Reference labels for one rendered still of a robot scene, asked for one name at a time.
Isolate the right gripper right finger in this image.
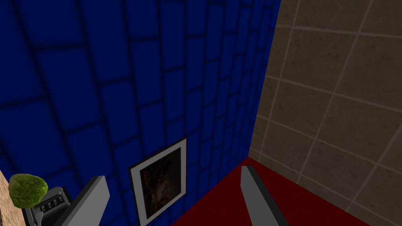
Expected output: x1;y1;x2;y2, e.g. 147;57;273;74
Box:
240;165;289;226

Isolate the green lettuce head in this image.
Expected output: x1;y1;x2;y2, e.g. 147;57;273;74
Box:
8;173;49;209

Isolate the grey toaster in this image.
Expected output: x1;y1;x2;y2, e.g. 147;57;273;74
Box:
22;186;73;226

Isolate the framed dark wall picture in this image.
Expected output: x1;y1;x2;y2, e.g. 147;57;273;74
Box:
128;137;188;226

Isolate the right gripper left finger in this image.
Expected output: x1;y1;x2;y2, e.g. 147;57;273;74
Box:
54;175;110;226

